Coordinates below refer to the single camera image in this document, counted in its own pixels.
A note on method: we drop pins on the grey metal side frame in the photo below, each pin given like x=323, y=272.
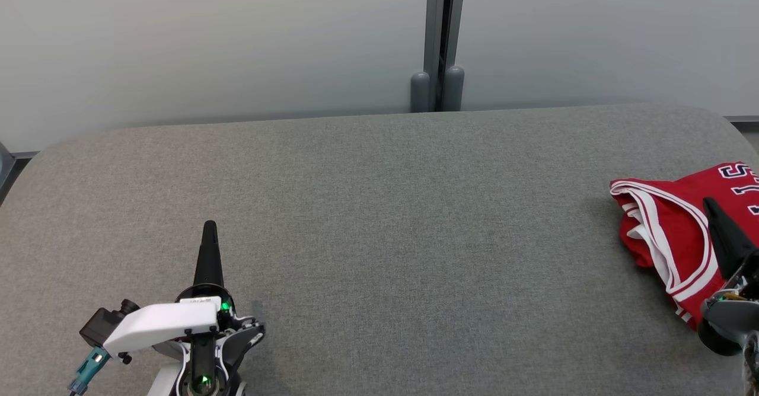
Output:
x=5, y=168

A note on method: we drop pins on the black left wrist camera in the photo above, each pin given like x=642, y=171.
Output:
x=104, y=325

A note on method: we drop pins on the grey partition post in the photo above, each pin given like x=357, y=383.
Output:
x=439, y=28

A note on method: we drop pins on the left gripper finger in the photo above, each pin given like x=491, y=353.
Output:
x=209, y=259

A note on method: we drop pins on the red and white jersey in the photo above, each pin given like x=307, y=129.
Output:
x=670, y=224

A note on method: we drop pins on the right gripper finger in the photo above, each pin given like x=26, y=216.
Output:
x=726, y=242

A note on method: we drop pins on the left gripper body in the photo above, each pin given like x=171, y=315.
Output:
x=160, y=325

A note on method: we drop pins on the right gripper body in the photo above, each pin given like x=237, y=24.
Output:
x=732, y=319

